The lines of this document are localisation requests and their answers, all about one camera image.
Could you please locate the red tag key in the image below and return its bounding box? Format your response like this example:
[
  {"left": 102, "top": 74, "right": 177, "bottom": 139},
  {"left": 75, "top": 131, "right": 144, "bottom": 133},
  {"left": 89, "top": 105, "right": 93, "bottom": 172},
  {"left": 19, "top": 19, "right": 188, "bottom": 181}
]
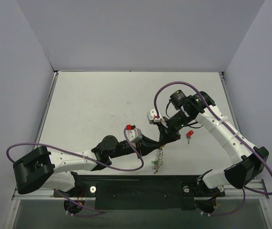
[{"left": 186, "top": 130, "right": 194, "bottom": 144}]

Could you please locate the metal disc key organizer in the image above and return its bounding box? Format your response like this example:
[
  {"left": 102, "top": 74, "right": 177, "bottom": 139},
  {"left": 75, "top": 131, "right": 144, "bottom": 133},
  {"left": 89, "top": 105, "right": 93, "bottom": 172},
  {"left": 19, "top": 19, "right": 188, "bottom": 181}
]
[{"left": 152, "top": 145, "right": 166, "bottom": 174}]

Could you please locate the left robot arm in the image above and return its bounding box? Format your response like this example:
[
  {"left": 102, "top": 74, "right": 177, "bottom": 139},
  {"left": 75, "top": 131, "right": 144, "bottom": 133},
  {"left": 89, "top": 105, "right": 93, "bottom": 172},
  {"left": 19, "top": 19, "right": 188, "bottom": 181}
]
[{"left": 13, "top": 135, "right": 162, "bottom": 197}]

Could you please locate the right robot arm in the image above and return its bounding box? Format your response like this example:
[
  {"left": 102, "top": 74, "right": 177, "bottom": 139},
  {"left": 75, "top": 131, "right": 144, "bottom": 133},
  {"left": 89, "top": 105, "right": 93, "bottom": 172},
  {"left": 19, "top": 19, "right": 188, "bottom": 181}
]
[{"left": 160, "top": 90, "right": 269, "bottom": 195}]

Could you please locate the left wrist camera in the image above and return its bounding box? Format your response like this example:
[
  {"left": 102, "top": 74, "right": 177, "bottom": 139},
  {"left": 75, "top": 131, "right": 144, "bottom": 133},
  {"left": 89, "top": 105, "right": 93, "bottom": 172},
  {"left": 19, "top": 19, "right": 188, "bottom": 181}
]
[{"left": 124, "top": 125, "right": 143, "bottom": 144}]

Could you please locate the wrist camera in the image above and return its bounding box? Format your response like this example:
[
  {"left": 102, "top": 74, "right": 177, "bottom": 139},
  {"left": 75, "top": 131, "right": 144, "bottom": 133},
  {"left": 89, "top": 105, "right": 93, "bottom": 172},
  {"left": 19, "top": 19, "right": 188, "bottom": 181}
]
[
  {"left": 124, "top": 125, "right": 143, "bottom": 144},
  {"left": 147, "top": 109, "right": 163, "bottom": 125}
]

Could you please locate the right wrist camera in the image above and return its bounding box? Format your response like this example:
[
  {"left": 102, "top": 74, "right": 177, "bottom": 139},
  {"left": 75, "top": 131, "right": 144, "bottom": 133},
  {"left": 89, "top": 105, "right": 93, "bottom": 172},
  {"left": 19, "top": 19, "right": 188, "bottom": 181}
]
[{"left": 147, "top": 109, "right": 163, "bottom": 125}]

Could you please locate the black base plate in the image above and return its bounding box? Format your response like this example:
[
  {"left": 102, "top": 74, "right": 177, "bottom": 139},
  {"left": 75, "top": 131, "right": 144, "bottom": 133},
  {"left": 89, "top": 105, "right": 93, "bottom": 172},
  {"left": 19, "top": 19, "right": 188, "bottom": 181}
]
[{"left": 60, "top": 173, "right": 225, "bottom": 210}]

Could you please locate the aluminium table edge rail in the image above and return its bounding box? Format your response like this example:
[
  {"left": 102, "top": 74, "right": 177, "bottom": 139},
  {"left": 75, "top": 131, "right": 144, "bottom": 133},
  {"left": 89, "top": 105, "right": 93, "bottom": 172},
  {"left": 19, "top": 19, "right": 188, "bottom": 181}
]
[{"left": 219, "top": 72, "right": 232, "bottom": 113}]

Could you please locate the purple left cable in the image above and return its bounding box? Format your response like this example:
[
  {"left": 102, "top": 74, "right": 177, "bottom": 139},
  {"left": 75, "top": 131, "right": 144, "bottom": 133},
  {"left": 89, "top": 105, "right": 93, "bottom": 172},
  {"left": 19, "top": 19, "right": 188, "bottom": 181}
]
[{"left": 6, "top": 127, "right": 144, "bottom": 218}]

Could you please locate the purple cable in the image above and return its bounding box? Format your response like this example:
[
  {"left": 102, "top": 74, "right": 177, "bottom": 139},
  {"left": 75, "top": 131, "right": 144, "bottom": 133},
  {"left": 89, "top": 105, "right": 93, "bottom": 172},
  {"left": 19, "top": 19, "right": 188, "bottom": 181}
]
[
  {"left": 154, "top": 81, "right": 272, "bottom": 217},
  {"left": 6, "top": 127, "right": 144, "bottom": 218}
]

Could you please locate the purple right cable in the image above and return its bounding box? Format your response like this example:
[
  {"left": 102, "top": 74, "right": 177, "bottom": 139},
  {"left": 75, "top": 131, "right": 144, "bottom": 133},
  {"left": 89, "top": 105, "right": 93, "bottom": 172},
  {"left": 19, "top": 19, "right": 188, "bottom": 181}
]
[{"left": 154, "top": 81, "right": 272, "bottom": 217}]

